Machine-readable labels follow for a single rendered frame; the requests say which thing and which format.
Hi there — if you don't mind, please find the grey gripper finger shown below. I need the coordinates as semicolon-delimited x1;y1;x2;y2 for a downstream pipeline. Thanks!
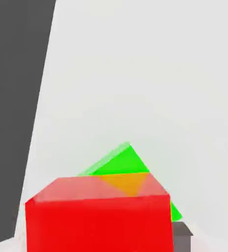
172;221;215;252

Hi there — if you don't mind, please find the small red cube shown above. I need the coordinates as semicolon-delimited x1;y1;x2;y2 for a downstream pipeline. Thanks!
25;172;175;252

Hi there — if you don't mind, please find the small green cube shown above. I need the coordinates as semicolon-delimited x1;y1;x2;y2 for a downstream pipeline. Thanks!
77;141;183;222

